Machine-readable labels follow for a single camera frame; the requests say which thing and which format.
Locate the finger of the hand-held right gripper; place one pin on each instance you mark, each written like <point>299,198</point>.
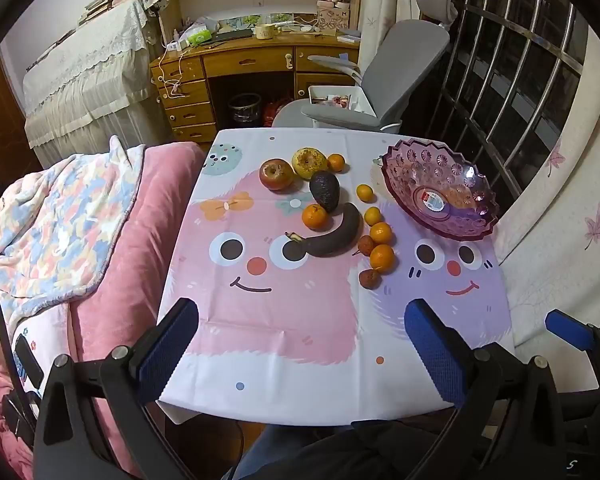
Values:
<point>570,330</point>

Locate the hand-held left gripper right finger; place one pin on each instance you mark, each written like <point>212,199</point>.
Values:
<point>435,355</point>

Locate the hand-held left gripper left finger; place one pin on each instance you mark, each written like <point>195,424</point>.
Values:
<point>167,347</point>

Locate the red lychee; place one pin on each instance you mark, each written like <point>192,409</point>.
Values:
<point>369,278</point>
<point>365,245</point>

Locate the orange tangerine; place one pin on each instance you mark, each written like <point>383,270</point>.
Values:
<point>372,216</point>
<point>315,216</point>
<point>382,258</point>
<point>381,233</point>
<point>365,193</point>
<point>336,162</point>

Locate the overripe dark banana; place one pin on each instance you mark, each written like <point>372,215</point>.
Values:
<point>337,237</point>

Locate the purple glass fruit bowl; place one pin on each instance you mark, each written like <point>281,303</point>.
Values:
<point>430,175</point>

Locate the dark avocado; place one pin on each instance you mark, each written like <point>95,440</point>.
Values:
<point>325,191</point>

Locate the white leaf print curtain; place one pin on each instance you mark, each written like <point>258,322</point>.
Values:
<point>555,260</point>
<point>390,0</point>

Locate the pink bed with blanket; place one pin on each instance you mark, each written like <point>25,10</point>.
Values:
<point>150,260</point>

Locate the cartoon monster printed tablecloth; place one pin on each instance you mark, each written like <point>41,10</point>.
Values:
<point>280,320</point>

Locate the black phone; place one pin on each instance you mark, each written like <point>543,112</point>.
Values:
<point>27,357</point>

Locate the person's dark trousers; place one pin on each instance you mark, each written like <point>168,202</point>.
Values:
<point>330,452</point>

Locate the floral pastel quilt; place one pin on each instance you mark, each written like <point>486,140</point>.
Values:
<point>55,230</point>

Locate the red apple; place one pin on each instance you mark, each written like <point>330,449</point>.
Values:
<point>277,174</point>

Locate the yellow apple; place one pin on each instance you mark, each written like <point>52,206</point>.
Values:
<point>309,162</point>

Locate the black waste bin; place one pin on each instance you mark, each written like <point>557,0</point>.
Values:
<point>244,110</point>

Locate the red bag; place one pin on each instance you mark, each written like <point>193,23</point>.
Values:
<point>275,110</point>

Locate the white box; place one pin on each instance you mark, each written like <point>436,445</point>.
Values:
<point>362,102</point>

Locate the cloth-covered piano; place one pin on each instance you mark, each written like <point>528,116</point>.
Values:
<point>90,75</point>

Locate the grey office chair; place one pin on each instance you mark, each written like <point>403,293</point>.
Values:
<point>405,70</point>

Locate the metal window grille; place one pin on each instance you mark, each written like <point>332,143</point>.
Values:
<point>530,41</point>

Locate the wooden desk with drawers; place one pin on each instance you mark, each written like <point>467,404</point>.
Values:
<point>240,60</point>

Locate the green tissue pack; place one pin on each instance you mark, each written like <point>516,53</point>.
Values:
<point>200,36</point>

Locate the cream mug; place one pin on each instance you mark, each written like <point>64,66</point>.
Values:
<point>264,31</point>

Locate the floral storage box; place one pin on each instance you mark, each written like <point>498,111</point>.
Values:
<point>332,17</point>

